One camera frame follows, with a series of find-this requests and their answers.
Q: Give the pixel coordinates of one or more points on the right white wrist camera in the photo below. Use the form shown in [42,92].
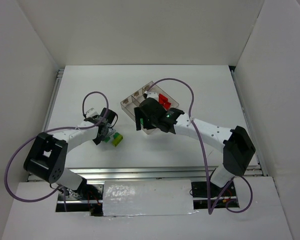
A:
[151,94]

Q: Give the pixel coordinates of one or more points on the aluminium frame rail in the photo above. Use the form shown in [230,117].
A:
[146,173]

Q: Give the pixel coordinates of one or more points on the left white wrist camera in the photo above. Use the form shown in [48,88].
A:
[91,113]

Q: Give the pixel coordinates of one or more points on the dark green sloped lego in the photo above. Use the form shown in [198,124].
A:
[117,135]

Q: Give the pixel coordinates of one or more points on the red lego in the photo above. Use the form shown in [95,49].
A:
[167,105]
[163,99]

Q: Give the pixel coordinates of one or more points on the silver tape sheet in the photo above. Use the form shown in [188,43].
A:
[147,198]

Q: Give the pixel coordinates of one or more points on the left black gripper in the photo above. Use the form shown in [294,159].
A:
[101,133]

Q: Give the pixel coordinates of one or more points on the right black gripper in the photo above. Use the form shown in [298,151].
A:
[141,118]

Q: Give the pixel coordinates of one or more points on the clear left container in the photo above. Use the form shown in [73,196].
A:
[128,105]

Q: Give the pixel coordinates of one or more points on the lime lego block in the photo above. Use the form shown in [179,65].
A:
[116,140]

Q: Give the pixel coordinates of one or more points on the clear right container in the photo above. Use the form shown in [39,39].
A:
[152,87]

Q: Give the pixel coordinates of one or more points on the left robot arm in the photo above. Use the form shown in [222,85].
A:
[47,156]

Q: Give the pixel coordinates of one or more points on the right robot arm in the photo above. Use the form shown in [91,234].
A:
[235,144]

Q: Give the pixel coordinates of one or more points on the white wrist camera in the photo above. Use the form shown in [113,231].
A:
[91,113]
[151,94]

